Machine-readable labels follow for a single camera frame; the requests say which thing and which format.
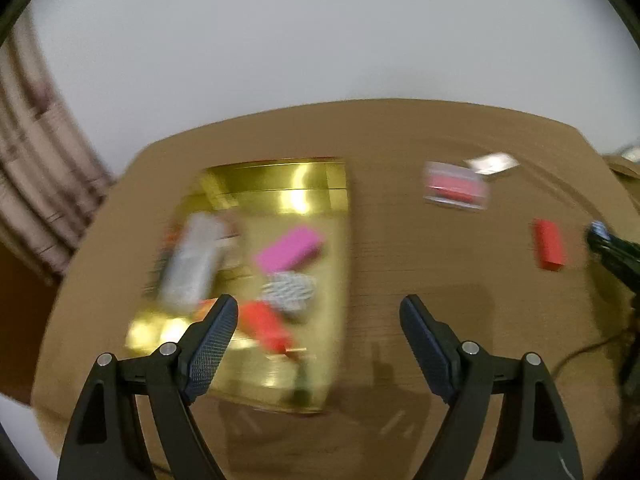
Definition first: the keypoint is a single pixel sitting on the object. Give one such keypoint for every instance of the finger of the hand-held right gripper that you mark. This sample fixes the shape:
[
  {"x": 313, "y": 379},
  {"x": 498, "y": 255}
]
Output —
[{"x": 617, "y": 255}]

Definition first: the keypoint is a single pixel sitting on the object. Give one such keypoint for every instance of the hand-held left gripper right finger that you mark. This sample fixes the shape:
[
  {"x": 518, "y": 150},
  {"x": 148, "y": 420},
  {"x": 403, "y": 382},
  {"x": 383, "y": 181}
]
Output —
[{"x": 430, "y": 350}]

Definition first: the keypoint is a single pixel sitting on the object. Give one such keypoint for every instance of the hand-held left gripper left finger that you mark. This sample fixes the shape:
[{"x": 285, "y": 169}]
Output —
[{"x": 210, "y": 355}]

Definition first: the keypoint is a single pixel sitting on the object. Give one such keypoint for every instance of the red bar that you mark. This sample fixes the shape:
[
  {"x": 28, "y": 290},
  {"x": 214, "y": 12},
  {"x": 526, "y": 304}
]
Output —
[{"x": 265, "y": 325}]

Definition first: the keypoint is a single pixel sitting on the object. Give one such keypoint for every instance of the red rectangular block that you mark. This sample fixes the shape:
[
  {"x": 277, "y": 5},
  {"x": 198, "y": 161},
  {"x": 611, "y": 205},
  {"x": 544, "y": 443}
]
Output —
[{"x": 550, "y": 245}]

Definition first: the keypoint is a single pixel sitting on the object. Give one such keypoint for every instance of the silver bar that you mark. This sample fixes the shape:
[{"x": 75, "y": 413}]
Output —
[{"x": 192, "y": 260}]

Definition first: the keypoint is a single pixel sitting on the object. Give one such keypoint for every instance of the black white zigzag cube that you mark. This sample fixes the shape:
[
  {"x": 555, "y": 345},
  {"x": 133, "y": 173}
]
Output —
[{"x": 290, "y": 292}]

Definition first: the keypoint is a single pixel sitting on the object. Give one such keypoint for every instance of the pink rectangular block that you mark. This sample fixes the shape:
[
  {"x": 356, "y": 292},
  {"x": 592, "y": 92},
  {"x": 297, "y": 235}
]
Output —
[{"x": 290, "y": 250}]

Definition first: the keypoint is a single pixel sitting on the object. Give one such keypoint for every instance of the red and gold tin box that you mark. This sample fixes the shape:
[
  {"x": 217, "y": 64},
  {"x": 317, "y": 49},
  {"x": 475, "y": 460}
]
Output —
[{"x": 300, "y": 200}]

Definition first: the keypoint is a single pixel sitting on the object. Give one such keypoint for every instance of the small silver packet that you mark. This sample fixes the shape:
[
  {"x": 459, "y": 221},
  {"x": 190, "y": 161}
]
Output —
[{"x": 492, "y": 163}]

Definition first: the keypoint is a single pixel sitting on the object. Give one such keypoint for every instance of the clear case with red insert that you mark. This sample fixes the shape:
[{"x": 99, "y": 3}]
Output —
[{"x": 455, "y": 185}]

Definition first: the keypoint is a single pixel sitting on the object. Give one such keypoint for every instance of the patterned curtain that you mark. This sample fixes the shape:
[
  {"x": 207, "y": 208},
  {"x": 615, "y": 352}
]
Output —
[{"x": 30, "y": 160}]

